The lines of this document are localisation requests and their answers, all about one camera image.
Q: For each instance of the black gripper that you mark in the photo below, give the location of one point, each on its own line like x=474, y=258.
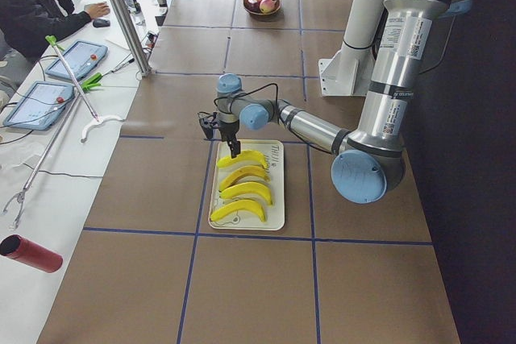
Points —
x=228, y=131

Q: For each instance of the yellow-green banana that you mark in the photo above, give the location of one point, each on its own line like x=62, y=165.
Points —
x=257, y=157

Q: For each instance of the yellow banana with stem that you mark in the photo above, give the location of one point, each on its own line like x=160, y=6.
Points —
x=240, y=173

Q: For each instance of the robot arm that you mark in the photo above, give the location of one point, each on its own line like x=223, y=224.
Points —
x=379, y=60

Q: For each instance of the brown wicker basket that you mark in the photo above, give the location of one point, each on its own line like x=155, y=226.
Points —
x=259, y=14

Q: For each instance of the white bear tray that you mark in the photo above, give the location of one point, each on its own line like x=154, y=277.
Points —
x=243, y=220

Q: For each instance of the pink red apple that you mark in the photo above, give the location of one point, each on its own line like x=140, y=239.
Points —
x=267, y=6

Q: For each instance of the upper teach pendant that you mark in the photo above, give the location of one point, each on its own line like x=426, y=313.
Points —
x=82, y=57

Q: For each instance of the teach pendant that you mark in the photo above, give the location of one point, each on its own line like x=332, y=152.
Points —
x=82, y=57
x=41, y=106

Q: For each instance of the black computer mouse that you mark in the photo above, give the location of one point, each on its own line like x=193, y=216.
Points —
x=101, y=23

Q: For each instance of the lower teach pendant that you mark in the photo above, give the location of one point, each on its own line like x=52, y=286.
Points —
x=41, y=106

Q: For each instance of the person in black jacket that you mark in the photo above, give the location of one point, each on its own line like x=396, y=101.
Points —
x=27, y=23

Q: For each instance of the red bottle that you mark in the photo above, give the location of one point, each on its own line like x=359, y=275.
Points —
x=30, y=253

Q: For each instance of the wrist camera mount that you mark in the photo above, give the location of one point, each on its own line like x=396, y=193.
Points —
x=209, y=123

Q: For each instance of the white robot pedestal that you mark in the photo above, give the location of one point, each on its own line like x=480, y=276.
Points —
x=349, y=71

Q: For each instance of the aluminium frame post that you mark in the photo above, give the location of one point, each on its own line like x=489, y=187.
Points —
x=131, y=36

